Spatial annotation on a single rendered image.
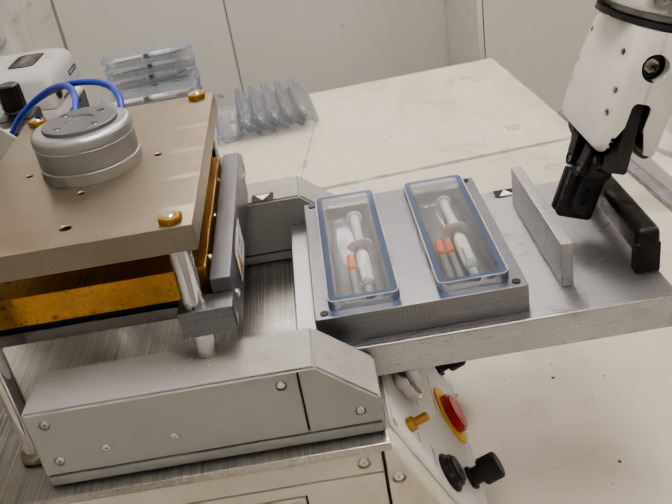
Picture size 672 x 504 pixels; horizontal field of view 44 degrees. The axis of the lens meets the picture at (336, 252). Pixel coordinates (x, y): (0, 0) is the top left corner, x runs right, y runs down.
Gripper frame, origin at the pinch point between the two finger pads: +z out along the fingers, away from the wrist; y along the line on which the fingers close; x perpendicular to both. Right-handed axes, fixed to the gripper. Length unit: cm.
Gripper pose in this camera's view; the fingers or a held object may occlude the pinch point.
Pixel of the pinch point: (577, 193)
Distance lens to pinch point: 73.6
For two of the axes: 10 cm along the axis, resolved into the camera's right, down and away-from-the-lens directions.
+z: -2.0, 8.6, 4.7
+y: -0.7, -4.9, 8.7
